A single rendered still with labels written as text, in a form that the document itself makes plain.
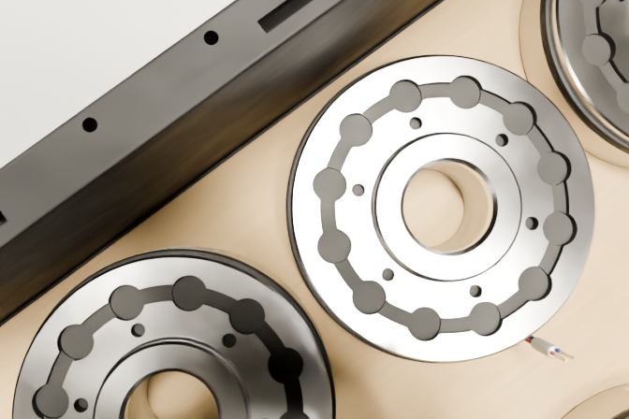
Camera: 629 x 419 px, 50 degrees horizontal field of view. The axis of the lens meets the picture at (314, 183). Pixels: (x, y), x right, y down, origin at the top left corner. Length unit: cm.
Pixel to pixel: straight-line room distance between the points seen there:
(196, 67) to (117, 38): 25
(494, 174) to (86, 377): 14
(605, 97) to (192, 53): 14
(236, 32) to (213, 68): 1
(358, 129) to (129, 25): 21
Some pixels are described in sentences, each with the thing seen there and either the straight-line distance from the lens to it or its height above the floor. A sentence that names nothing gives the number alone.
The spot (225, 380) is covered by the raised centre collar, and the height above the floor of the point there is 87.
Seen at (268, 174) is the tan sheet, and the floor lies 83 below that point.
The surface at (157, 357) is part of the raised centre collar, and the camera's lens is 22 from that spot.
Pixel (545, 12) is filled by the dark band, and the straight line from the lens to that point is 25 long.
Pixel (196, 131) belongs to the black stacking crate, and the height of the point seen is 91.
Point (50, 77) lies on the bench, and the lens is 41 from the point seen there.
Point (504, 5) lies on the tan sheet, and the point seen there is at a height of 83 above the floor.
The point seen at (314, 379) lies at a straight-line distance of 22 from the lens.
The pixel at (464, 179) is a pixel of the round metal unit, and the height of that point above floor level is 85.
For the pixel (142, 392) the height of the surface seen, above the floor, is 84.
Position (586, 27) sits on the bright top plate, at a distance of 25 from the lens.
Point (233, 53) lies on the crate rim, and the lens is 15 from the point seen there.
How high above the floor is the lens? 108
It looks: 86 degrees down
